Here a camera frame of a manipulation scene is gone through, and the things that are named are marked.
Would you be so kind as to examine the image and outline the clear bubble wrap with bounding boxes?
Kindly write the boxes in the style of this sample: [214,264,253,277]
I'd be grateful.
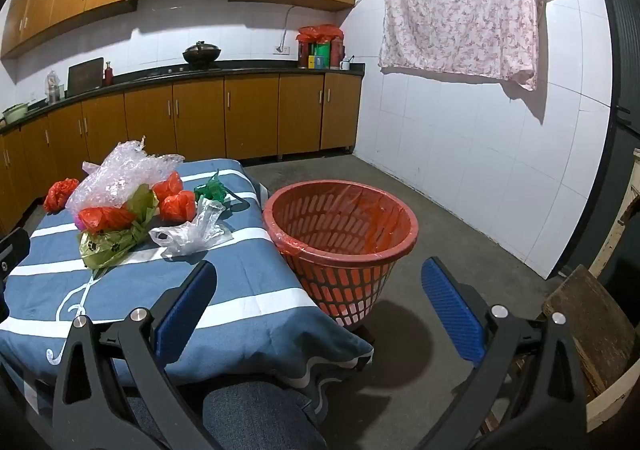
[66,135,186,218]

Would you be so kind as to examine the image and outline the pink floral hanging cloth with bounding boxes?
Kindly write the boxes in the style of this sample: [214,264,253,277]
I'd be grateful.
[378,0,556,92]

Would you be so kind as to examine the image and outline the red plastic bag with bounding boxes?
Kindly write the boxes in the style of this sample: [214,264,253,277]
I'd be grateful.
[151,171,184,203]
[77,206,137,233]
[158,191,197,222]
[43,179,81,214]

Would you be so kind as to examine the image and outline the clear plastic bag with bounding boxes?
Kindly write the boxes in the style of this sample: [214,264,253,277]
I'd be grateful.
[149,195,233,256]

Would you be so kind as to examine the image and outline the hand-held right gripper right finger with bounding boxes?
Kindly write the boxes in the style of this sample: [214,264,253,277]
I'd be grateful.
[415,257,586,450]

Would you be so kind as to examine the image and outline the black kitchen countertop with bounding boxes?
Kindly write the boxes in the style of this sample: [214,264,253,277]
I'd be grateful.
[0,59,364,133]

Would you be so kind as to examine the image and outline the dark cutting board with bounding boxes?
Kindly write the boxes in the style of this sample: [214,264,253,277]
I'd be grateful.
[66,57,105,96]

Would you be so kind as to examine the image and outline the wooden base cabinets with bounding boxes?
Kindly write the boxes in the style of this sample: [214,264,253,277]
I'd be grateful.
[0,72,362,231]

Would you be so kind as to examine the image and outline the black wok with lid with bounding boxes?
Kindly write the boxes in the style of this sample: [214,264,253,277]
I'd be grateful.
[182,41,221,67]

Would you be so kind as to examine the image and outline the person's leg in jeans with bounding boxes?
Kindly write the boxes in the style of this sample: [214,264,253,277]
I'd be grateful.
[125,380,326,450]

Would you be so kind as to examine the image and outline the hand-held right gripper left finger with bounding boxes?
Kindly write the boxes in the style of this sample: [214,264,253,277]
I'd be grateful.
[52,260,221,450]

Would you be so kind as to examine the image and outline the wooden chair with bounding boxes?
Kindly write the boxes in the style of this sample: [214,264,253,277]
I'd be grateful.
[542,147,640,433]

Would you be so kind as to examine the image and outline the white wall cable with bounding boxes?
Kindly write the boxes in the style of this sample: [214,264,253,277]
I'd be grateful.
[281,0,386,48]

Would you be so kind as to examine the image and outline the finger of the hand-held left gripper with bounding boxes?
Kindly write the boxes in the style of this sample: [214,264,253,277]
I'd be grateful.
[0,227,31,283]

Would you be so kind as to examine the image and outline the red bag over canisters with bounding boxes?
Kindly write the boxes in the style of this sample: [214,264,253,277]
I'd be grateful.
[296,24,345,44]

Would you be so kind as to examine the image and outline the olive green plastic bag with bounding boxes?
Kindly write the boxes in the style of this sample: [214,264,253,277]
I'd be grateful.
[79,183,160,270]

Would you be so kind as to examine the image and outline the blue striped tablecloth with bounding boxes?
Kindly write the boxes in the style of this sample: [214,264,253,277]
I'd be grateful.
[0,159,375,411]

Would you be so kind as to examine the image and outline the red plastic basket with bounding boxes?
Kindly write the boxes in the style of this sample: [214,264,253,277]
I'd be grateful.
[263,181,419,331]

